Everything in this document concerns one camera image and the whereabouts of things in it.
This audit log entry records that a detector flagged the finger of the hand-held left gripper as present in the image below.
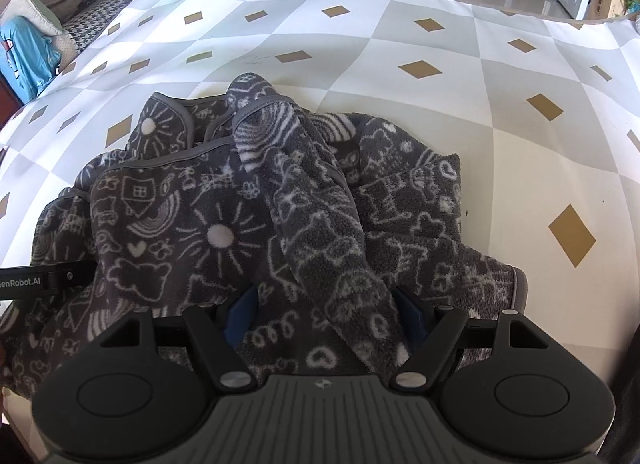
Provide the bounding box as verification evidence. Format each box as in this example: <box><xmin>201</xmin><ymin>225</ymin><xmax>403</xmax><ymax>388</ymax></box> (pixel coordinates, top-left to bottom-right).
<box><xmin>0</xmin><ymin>265</ymin><xmax>96</xmax><ymax>301</ymax></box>

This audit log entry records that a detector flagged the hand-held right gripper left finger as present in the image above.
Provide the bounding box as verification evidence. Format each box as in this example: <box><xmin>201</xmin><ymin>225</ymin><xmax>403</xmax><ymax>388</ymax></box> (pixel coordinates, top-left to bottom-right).
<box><xmin>100</xmin><ymin>288</ymin><xmax>258</xmax><ymax>391</ymax></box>

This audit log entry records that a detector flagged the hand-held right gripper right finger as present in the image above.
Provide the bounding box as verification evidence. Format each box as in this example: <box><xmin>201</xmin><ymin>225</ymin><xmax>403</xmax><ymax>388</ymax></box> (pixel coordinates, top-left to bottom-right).
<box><xmin>392</xmin><ymin>289</ymin><xmax>552</xmax><ymax>391</ymax></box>

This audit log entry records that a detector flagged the grey doodle print fleece jacket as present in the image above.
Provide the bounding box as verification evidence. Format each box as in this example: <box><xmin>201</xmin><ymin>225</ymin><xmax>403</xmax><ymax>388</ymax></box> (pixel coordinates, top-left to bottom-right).
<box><xmin>0</xmin><ymin>73</ymin><xmax>528</xmax><ymax>395</ymax></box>

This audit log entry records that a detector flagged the light blue cartoon garment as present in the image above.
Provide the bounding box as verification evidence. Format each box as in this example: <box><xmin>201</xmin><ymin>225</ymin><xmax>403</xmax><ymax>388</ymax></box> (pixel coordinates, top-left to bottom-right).
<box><xmin>0</xmin><ymin>16</ymin><xmax>63</xmax><ymax>107</ymax></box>

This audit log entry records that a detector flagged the white pillow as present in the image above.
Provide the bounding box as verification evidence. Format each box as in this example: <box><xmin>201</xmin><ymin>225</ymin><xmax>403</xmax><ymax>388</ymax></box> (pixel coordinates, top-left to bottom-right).
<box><xmin>0</xmin><ymin>0</ymin><xmax>66</xmax><ymax>50</ymax></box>

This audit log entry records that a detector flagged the cardboard box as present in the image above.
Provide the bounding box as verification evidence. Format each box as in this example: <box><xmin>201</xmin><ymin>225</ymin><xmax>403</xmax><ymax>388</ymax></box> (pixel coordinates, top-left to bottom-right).
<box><xmin>585</xmin><ymin>0</ymin><xmax>626</xmax><ymax>20</ymax></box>

